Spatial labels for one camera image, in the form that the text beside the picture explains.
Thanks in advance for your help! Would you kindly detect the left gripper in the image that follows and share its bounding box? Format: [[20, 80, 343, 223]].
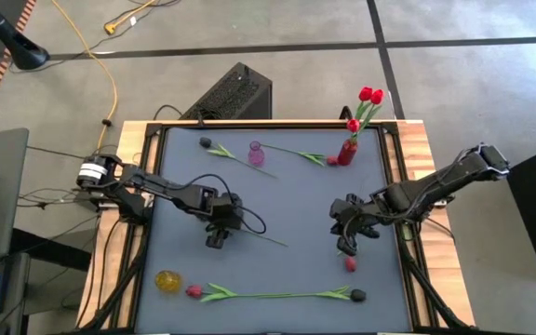
[[206, 193, 246, 249]]

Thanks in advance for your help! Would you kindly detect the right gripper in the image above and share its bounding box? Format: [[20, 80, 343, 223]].
[[330, 194, 383, 257]]

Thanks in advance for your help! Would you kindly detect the long green foreground stem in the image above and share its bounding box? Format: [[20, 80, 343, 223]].
[[267, 285, 368, 303]]

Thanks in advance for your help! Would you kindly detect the yellow glass vase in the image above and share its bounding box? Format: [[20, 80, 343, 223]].
[[154, 270, 183, 294]]

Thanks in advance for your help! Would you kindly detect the red ribbed glass vase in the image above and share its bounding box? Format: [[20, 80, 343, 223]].
[[336, 138, 359, 167]]

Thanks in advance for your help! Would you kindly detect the purple glass vase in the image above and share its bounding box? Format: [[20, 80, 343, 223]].
[[248, 141, 266, 168]]

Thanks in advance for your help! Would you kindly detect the grey table mat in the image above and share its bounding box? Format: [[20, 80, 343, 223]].
[[135, 127, 412, 334]]

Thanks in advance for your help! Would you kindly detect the black computer tower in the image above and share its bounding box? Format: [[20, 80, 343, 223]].
[[181, 61, 274, 121]]

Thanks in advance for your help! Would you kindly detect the black floor stand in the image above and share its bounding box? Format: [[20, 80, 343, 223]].
[[0, 0, 51, 71]]

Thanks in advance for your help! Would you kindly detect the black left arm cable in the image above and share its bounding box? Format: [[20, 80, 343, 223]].
[[169, 173, 268, 235]]

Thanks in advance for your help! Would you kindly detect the black metal table frame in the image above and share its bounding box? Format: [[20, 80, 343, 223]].
[[75, 119, 476, 335]]

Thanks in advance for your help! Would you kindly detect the yellow power cord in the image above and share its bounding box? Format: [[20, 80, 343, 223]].
[[51, 0, 119, 151]]

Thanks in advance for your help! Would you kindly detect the yellow cord with plug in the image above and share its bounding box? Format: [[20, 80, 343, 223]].
[[103, 0, 157, 36]]

